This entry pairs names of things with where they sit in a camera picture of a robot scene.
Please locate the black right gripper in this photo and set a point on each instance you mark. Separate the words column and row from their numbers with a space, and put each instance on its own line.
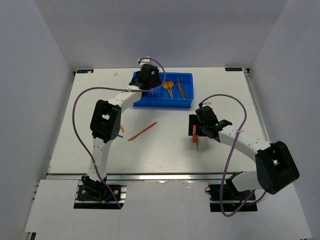
column 193, row 120

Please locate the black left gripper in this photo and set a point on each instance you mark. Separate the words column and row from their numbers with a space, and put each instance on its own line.
column 156, row 81

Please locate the orange spoon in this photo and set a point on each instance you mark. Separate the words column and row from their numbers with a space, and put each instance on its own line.
column 166, row 85
column 171, row 85

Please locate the grey-blue chopstick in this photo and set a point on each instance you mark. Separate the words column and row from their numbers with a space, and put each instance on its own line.
column 182, row 84
column 178, row 80

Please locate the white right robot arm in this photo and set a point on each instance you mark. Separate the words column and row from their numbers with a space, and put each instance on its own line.
column 275, row 168

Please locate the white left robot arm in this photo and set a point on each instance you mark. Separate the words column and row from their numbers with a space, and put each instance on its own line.
column 106, row 120

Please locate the red-orange fork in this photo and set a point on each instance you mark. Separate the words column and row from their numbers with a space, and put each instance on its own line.
column 194, row 132

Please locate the blue divided plastic bin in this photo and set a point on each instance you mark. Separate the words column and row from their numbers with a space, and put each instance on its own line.
column 161, row 97

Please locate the red-orange plastic knife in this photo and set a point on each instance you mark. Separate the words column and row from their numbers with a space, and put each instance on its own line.
column 141, row 132

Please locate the right table label sticker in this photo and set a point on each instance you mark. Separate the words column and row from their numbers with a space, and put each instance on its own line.
column 233, row 69

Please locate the table label sticker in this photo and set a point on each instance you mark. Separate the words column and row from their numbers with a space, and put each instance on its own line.
column 233, row 69
column 85, row 71

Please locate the left table label sticker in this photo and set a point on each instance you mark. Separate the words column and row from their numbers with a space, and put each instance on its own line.
column 85, row 71

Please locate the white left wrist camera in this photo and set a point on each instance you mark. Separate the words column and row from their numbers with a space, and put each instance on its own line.
column 143, row 61

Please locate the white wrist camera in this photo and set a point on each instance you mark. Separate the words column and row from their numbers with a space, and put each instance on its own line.
column 205, row 104
column 143, row 61

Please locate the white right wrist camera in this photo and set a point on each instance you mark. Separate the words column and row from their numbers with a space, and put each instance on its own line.
column 205, row 104

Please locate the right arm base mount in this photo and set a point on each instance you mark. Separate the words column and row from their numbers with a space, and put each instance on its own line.
column 231, row 200

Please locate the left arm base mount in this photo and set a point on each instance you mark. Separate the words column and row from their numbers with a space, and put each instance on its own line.
column 94, row 195

